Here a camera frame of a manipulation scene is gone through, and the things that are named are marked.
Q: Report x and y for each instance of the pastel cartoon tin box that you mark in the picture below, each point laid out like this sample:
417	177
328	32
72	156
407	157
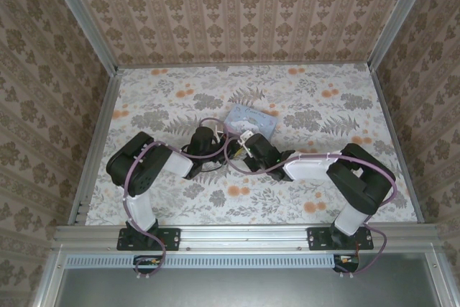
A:
251	120

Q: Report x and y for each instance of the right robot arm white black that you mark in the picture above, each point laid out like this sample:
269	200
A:
359	177

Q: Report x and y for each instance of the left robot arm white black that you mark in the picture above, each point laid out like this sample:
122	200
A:
136	174

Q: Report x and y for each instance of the floral table cover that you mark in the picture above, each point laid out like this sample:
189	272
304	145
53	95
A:
251	206

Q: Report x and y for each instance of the small connector board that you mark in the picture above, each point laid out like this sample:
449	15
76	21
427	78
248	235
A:
345	260
147	261

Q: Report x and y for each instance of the grey metal sheet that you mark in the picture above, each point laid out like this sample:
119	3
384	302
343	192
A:
251	289

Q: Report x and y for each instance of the aluminium cross rail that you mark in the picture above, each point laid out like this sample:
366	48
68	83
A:
244	237

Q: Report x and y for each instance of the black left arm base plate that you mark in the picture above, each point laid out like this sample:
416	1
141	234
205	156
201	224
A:
169	238

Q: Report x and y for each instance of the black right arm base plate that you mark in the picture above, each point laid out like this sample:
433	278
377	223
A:
318	238

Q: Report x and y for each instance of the aluminium side rail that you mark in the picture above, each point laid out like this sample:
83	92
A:
397	141
95	149

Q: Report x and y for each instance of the aluminium frame post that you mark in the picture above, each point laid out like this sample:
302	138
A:
393	19
84	23

